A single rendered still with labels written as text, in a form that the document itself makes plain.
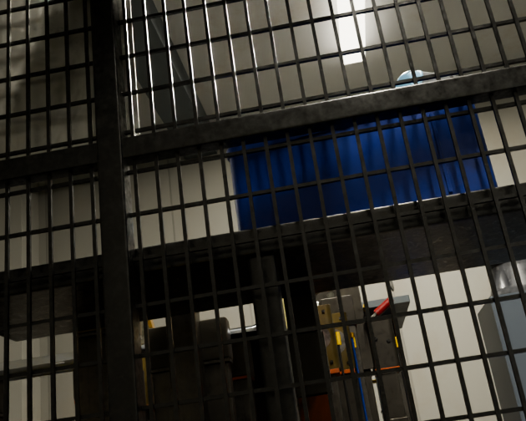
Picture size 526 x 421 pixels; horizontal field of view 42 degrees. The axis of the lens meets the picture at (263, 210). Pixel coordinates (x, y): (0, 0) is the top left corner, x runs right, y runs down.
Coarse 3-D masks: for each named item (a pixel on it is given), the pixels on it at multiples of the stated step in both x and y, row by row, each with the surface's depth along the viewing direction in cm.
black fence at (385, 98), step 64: (64, 0) 87; (128, 64) 82; (320, 64) 79; (192, 128) 77; (256, 128) 76; (320, 128) 77; (384, 128) 75; (128, 192) 77; (256, 192) 75; (320, 192) 73; (128, 256) 73; (256, 256) 72; (448, 256) 69; (512, 256) 68; (64, 320) 73; (128, 320) 70; (192, 320) 70; (448, 320) 67; (128, 384) 68
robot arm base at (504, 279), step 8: (496, 264) 168; (504, 264) 166; (520, 264) 165; (496, 272) 168; (504, 272) 166; (512, 272) 164; (520, 272) 163; (496, 280) 167; (504, 280) 166; (512, 280) 163; (504, 288) 164; (512, 288) 162
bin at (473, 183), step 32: (352, 128) 81; (416, 128) 78; (448, 128) 77; (480, 128) 77; (256, 160) 83; (288, 160) 82; (320, 160) 81; (352, 160) 80; (416, 160) 77; (480, 160) 75; (288, 192) 81; (352, 192) 78; (384, 192) 77; (448, 192) 75; (256, 224) 81
